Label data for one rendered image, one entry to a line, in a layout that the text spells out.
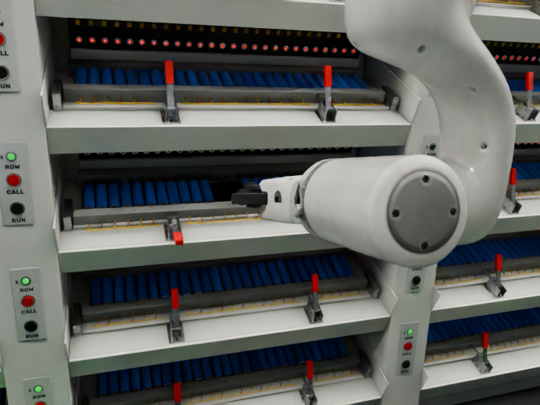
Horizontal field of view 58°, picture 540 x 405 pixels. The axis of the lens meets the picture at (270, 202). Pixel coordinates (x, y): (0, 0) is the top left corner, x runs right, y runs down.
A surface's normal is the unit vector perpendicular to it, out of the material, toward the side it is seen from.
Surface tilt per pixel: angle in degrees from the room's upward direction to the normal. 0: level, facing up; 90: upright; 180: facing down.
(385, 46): 140
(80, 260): 113
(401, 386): 90
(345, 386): 23
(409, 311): 90
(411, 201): 77
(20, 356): 90
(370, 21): 99
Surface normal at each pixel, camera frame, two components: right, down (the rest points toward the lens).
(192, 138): 0.26, 0.62
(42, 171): 0.30, 0.27
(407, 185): 0.25, -0.01
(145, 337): 0.15, -0.78
